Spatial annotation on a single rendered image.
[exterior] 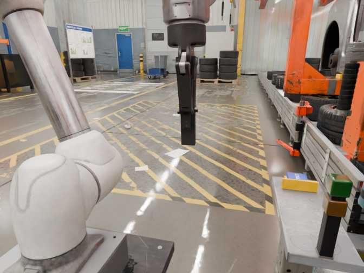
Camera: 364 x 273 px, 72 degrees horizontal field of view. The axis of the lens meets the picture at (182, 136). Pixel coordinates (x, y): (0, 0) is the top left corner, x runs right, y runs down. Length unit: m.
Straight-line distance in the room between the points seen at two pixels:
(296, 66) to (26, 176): 2.75
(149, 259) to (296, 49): 2.59
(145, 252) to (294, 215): 0.49
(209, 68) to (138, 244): 8.28
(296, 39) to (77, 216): 2.73
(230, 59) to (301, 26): 5.99
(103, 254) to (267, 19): 13.29
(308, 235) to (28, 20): 0.97
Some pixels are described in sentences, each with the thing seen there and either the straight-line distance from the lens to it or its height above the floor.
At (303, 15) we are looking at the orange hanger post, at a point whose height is 1.30.
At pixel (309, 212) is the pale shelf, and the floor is 0.45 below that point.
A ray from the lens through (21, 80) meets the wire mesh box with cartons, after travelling 8.36.
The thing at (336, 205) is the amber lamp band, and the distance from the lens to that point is 0.66.
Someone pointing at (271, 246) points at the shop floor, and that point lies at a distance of 1.45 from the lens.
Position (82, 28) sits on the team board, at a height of 1.78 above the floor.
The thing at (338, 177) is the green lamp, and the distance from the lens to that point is 0.65.
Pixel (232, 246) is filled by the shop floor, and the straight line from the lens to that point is 1.40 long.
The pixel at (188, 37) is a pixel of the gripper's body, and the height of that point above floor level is 0.95.
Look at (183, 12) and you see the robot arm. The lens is 0.49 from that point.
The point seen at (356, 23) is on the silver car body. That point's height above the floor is 1.22.
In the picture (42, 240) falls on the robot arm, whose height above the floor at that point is 0.52.
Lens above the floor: 0.91
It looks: 18 degrees down
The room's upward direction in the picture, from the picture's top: straight up
